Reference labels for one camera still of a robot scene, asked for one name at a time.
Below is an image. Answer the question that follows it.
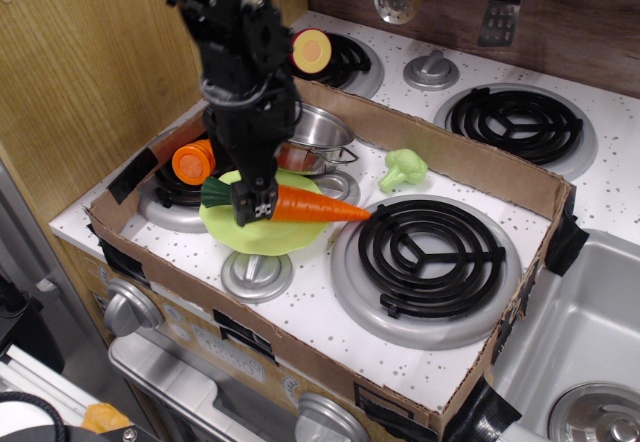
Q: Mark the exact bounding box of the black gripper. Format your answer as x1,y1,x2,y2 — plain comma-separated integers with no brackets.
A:
202,79,300,227

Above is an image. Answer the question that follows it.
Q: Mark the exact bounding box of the orange toy carrot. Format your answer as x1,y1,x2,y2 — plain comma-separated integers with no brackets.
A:
201,177,371,223

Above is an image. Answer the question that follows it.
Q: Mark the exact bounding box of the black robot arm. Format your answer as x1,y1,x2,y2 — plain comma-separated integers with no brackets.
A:
167,0,300,226

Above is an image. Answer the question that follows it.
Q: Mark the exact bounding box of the orange toy carrot stub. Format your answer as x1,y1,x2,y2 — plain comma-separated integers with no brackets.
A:
171,139,216,186

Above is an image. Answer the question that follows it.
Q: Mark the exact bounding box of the light green plastic plate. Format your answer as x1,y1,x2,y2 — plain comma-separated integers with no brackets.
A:
199,171,328,256

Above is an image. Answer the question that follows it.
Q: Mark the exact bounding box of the front left black burner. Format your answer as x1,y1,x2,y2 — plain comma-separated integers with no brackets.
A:
138,157,207,234

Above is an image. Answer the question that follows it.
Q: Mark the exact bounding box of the small steel pot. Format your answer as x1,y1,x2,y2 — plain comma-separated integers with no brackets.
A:
276,103,359,176

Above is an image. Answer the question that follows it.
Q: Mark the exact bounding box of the silver centre stove knob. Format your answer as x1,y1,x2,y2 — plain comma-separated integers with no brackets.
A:
311,171,361,205

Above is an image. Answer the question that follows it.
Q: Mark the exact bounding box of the silver stove knob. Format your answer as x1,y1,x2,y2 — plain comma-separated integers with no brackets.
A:
403,50,460,91
311,171,361,205

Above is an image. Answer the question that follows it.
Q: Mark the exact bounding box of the silver front top knob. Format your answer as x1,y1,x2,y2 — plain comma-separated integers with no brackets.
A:
221,252,293,304

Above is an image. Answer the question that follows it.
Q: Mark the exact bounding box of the red yellow toy fruit half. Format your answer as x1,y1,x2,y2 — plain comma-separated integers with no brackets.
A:
289,28,332,74

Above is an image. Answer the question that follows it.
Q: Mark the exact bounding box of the brown cardboard fence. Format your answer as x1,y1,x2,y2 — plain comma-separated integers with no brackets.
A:
88,80,576,434

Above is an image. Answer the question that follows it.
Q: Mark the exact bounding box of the green toy broccoli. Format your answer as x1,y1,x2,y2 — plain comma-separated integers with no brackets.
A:
378,149,428,193

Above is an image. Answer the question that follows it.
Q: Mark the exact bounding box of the silver left oven knob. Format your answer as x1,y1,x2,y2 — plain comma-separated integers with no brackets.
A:
104,278,164,337

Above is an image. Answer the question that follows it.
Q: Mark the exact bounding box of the silver oven knob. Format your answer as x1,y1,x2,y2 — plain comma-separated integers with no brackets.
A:
104,278,164,337
294,392,370,442

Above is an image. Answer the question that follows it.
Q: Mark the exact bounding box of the front right black burner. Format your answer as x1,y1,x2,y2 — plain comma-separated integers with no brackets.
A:
331,196,521,350

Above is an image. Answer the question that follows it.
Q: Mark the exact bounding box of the silver back stove knob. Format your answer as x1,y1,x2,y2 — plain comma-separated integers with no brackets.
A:
403,50,460,91

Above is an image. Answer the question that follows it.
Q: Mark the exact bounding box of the silver right oven knob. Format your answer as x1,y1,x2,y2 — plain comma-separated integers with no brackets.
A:
294,392,370,442

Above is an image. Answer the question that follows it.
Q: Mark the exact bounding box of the orange sponge piece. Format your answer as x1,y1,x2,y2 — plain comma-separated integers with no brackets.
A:
80,402,131,434

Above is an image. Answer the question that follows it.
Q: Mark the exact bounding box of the back right black burner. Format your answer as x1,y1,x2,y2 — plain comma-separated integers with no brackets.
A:
434,83,598,180

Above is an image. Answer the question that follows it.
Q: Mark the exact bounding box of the hanging slotted metal spatula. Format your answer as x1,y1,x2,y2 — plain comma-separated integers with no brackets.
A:
477,0,521,48

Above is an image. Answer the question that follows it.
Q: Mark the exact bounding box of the grey toy sink basin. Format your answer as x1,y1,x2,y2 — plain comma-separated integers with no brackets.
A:
491,231,639,441

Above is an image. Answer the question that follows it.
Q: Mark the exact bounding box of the silver sink drain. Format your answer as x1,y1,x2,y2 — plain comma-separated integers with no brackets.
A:
547,382,639,441

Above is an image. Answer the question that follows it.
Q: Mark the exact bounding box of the silver oven door handle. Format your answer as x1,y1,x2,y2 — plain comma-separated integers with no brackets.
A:
109,333,296,441

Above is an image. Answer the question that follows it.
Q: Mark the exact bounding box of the black cable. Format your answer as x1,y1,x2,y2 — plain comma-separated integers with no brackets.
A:
0,391,69,442

